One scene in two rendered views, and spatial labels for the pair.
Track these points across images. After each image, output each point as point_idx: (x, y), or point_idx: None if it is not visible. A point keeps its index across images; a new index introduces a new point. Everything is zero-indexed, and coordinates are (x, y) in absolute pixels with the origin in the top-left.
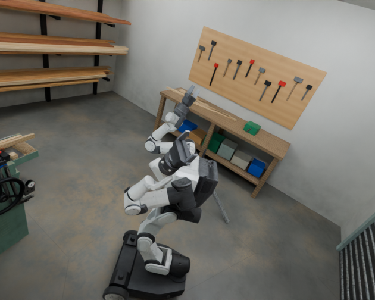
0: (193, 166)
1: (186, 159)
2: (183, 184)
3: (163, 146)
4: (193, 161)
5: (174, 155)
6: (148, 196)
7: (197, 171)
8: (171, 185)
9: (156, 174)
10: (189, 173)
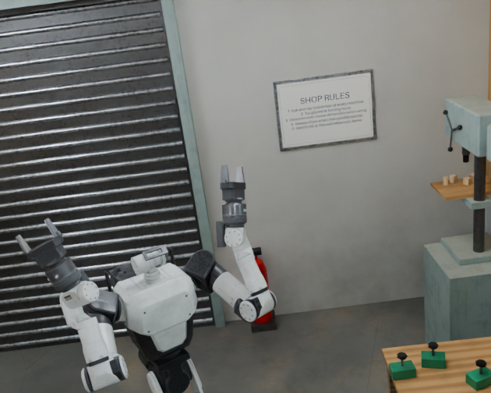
0: None
1: (243, 177)
2: (209, 253)
3: (111, 345)
4: (140, 278)
5: (239, 191)
6: (242, 288)
7: (160, 267)
8: (206, 280)
9: (244, 237)
10: (174, 267)
